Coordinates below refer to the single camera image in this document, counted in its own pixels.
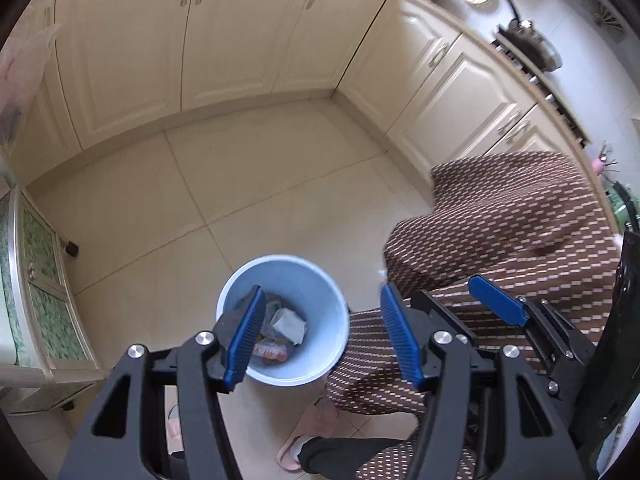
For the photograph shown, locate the green electric grill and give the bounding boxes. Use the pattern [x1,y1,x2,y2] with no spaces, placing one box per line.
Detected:
[605,181,640,234]

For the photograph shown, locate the pink utensil holder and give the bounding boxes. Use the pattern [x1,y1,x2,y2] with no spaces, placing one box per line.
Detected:
[591,142,618,177]

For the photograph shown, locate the black wok with lid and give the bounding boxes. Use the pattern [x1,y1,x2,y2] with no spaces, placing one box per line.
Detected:
[498,0,563,73]

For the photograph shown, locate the brown polka dot tablecloth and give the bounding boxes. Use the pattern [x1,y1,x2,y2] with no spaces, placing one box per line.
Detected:
[328,152,620,479]

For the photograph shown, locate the orange snack bag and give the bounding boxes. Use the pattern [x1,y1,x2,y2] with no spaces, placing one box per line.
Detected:
[253,339,288,363]

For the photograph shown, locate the pink slipper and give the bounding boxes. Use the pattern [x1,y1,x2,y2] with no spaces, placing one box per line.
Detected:
[276,396,340,472]

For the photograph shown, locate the cream lower cabinets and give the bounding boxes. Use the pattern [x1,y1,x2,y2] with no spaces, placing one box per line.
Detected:
[1,0,585,185]

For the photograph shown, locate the white paper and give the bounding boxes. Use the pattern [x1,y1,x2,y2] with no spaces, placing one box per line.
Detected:
[270,308,307,346]

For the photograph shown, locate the black gas stove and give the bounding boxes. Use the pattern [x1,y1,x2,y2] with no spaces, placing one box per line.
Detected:
[491,26,592,148]

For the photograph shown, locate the blue plastic trash bin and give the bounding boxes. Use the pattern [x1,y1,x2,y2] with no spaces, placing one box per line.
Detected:
[216,255,349,387]

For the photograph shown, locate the white green side cabinet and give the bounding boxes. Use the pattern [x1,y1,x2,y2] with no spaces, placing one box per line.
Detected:
[1,186,105,415]

